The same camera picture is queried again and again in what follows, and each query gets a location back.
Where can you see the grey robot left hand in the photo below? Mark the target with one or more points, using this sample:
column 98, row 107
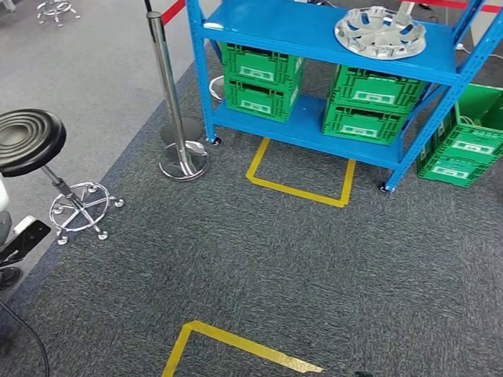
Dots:
column 4, row 229

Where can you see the grey wheel hubcap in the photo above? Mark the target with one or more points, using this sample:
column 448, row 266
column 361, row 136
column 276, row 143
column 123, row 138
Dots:
column 379, row 36

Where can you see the black camera bracket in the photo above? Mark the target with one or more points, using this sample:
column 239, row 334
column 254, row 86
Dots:
column 27, row 244

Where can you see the black round stool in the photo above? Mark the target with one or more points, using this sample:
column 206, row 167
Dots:
column 31, row 140

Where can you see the red barrier belt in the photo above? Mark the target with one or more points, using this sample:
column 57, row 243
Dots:
column 493, row 8
column 173, row 13

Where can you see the chrome stool base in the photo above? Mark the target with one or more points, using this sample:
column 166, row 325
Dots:
column 59, row 8

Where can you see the blue metal shelf rack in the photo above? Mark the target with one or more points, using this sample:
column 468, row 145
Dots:
column 275, row 26

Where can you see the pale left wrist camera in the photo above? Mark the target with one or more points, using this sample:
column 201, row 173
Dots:
column 24, row 224

